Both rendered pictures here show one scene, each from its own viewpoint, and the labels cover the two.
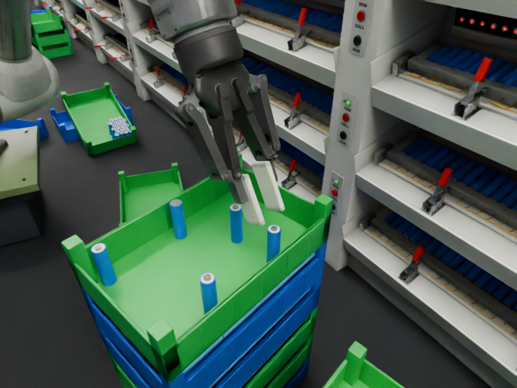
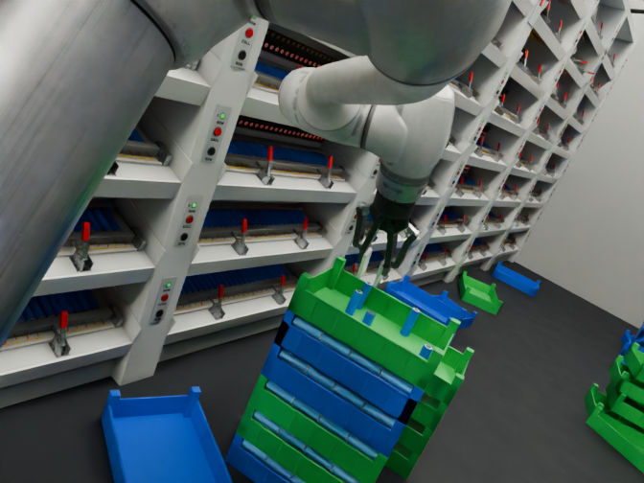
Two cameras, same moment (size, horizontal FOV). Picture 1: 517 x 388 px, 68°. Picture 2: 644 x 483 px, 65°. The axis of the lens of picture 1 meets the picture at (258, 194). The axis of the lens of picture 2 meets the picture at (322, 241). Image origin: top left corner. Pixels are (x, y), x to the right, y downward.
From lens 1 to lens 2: 1.27 m
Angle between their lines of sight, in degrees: 97
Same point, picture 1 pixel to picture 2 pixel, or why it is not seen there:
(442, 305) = (240, 310)
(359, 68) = (208, 172)
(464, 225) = (255, 248)
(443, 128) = (260, 195)
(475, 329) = (257, 306)
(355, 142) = (195, 236)
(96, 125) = not seen: outside the picture
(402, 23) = not seen: hidden behind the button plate
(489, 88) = (258, 162)
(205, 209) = (324, 326)
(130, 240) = (389, 355)
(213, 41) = not seen: hidden behind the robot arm
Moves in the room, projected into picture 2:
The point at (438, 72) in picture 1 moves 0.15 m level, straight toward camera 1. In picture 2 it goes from (231, 159) to (288, 183)
